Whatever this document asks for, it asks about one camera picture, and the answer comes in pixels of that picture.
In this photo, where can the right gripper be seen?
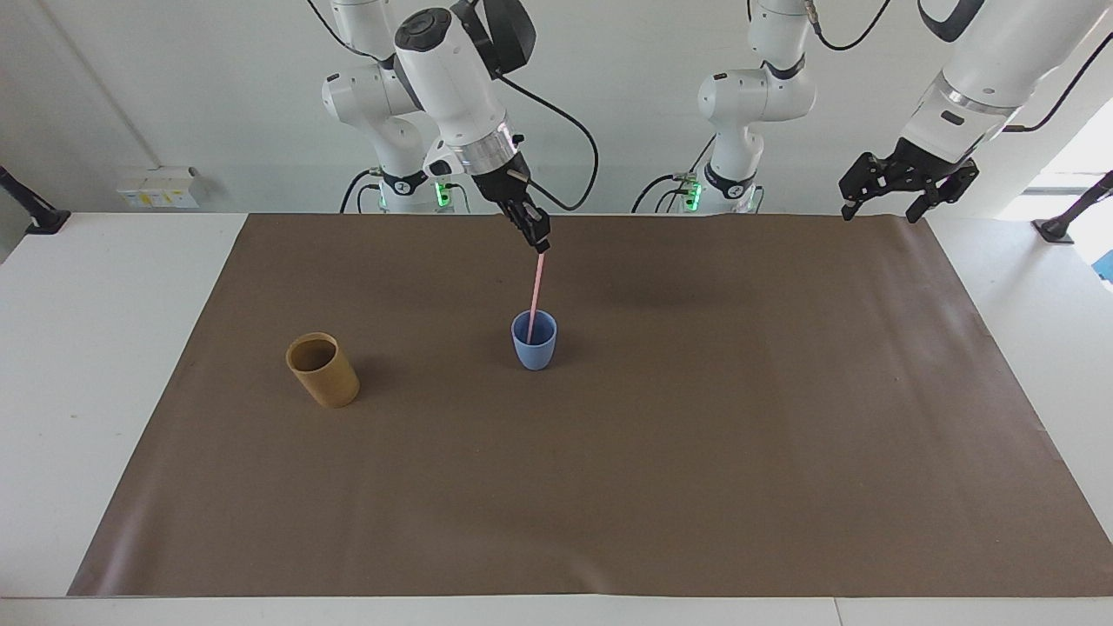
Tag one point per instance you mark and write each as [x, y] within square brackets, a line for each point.
[503, 184]

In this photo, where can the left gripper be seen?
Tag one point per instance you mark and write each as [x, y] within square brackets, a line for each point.
[935, 163]

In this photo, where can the pink chopstick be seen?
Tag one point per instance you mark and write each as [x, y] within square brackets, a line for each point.
[537, 291]

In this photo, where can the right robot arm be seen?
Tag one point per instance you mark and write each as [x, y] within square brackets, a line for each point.
[448, 83]

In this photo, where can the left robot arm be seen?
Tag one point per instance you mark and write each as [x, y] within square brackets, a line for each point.
[1013, 43]

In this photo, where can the blue cup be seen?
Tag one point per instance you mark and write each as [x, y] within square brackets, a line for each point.
[534, 350]

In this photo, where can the brown cup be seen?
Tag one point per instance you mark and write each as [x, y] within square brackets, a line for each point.
[329, 382]

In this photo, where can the black stand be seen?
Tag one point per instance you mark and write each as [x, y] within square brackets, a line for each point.
[26, 207]
[1074, 213]

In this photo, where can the white wall socket box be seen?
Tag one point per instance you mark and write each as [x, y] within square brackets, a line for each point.
[161, 189]

